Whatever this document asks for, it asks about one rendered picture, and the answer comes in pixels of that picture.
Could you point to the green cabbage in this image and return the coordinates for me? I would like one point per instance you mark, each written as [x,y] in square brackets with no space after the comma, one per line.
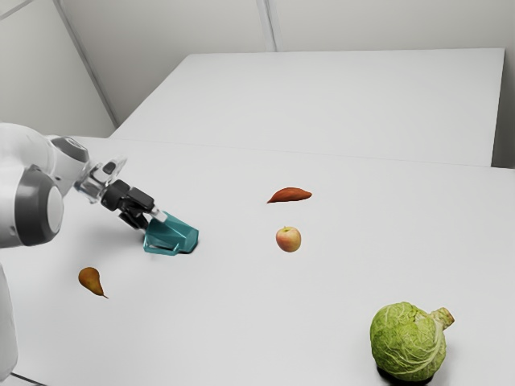
[408,342]

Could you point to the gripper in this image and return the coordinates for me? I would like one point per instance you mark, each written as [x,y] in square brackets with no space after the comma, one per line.
[120,194]

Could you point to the orange sweet potato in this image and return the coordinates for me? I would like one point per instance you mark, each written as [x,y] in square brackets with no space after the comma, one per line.
[289,195]

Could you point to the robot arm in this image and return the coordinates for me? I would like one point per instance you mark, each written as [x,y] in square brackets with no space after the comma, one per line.
[36,189]

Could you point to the brown pear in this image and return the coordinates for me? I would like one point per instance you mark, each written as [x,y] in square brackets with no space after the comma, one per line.
[91,279]

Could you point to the teal faceted mug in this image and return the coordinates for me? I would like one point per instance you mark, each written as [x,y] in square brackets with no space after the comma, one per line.
[172,237]

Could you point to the red yellow apple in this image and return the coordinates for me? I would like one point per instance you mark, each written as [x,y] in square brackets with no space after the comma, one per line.
[288,239]

